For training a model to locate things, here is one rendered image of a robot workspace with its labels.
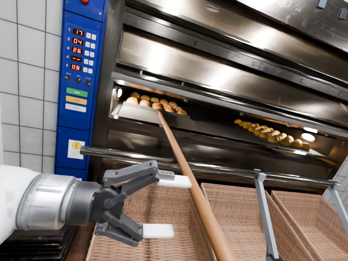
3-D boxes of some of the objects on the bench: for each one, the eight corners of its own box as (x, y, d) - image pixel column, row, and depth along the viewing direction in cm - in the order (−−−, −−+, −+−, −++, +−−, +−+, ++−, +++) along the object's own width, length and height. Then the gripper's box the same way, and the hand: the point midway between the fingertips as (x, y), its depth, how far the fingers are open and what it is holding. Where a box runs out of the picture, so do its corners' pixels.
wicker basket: (103, 207, 102) (110, 171, 94) (186, 213, 116) (197, 181, 108) (71, 314, 57) (78, 260, 49) (212, 302, 71) (234, 258, 63)
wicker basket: (188, 212, 117) (200, 180, 110) (251, 216, 132) (265, 188, 124) (217, 299, 72) (239, 256, 65) (308, 290, 87) (336, 254, 79)
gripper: (84, 132, 29) (191, 149, 35) (74, 233, 36) (164, 234, 42) (67, 150, 22) (204, 168, 28) (58, 271, 29) (169, 265, 35)
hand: (175, 207), depth 35 cm, fingers open, 13 cm apart
